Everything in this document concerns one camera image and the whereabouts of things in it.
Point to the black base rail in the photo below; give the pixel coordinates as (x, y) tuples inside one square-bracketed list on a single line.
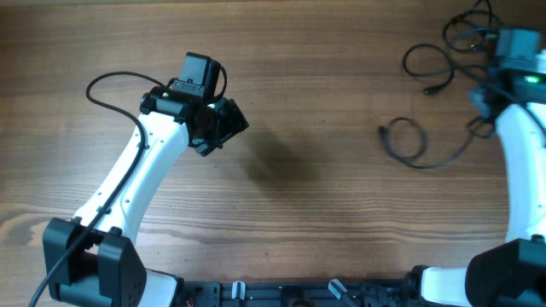
[(375, 293)]

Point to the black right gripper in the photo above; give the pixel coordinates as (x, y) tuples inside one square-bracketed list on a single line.
[(472, 94)]

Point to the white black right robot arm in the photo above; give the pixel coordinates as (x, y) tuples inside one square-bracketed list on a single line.
[(512, 274)]

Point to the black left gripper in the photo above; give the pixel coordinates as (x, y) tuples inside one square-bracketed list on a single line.
[(235, 123)]

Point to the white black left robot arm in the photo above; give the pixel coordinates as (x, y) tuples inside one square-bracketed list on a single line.
[(91, 258)]

